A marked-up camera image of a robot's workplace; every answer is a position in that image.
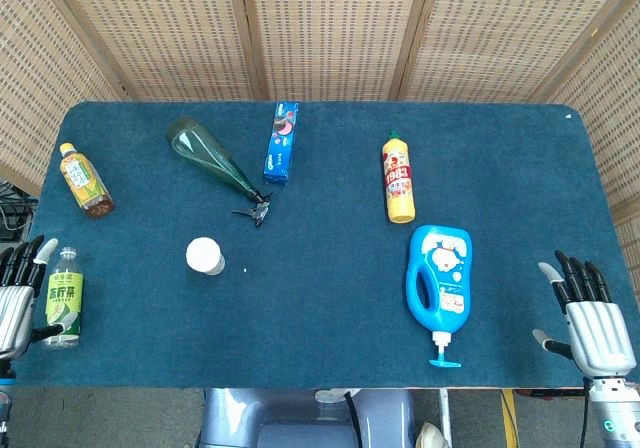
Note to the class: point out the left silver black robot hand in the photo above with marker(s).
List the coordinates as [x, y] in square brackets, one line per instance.
[15, 313]

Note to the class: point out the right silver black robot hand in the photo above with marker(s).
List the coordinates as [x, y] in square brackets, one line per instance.
[600, 333]

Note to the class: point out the white floral paper cup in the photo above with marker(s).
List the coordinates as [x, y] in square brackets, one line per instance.
[202, 254]

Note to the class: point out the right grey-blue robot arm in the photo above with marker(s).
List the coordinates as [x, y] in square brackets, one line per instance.
[615, 413]

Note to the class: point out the clear bottle with green label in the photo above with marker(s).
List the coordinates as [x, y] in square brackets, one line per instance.
[65, 298]

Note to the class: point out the brown tea bottle yellow label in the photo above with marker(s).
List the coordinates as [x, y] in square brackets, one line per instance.
[85, 183]

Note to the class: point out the blue detergent pump bottle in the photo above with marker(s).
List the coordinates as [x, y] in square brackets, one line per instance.
[447, 278]

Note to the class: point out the white table leg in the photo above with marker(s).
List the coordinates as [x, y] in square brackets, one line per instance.
[445, 413]

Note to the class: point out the white rounded floor object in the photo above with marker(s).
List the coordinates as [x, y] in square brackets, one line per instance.
[430, 437]

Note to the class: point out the green transparent spray bottle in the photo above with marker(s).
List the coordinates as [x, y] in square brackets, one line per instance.
[205, 155]

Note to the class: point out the yellow bottle with red label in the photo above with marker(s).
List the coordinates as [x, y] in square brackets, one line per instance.
[398, 183]

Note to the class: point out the blue carpet table mat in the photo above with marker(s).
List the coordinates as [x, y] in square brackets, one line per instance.
[325, 293]

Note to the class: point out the grey-blue robot torso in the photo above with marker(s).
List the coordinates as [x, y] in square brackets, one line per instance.
[300, 418]

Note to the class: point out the blue cookie box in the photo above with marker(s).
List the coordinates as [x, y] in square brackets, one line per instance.
[281, 148]

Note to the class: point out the woven bamboo folding screen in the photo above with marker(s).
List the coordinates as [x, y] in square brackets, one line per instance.
[325, 28]

